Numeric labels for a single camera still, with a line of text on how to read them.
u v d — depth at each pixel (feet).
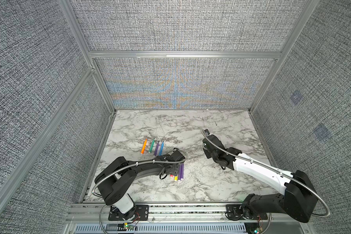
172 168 2.12
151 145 3.21
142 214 2.40
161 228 2.30
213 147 2.05
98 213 2.30
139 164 1.67
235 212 2.38
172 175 2.57
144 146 3.20
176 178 2.75
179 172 2.85
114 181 1.45
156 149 3.19
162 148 3.19
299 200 1.33
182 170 2.87
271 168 1.54
